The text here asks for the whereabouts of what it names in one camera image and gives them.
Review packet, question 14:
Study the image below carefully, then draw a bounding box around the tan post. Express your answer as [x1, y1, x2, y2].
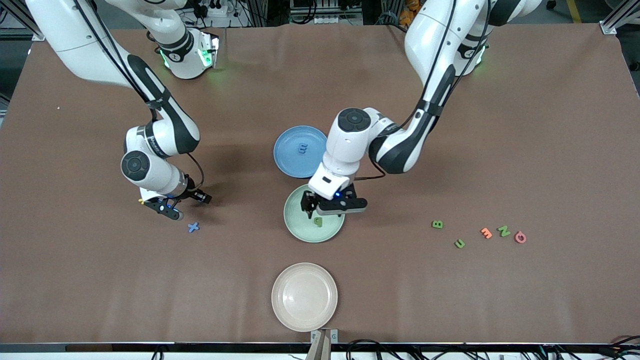
[305, 332, 332, 360]

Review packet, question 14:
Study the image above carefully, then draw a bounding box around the bag of orange packets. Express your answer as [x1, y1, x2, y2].
[399, 0, 420, 26]

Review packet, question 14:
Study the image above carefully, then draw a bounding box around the grey metal edge bracket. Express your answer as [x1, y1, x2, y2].
[310, 328, 340, 346]

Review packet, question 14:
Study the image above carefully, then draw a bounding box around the white power strip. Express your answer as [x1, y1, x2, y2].
[290, 0, 363, 26]
[197, 0, 230, 20]

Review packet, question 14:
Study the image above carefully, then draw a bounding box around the green plate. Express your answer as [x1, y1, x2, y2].
[283, 182, 346, 244]

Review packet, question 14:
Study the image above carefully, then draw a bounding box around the blue plate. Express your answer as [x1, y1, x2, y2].
[273, 125, 331, 179]

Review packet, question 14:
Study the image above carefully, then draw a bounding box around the beige plate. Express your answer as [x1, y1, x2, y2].
[271, 262, 339, 333]

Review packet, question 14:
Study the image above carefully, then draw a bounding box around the brown table cover sheet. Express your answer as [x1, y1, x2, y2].
[0, 22, 640, 346]

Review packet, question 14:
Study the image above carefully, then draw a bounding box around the aluminium frame profile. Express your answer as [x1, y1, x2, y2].
[0, 0, 49, 42]
[599, 0, 640, 37]

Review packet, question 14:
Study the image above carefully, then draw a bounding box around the silver table edge rail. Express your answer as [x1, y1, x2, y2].
[0, 342, 640, 360]

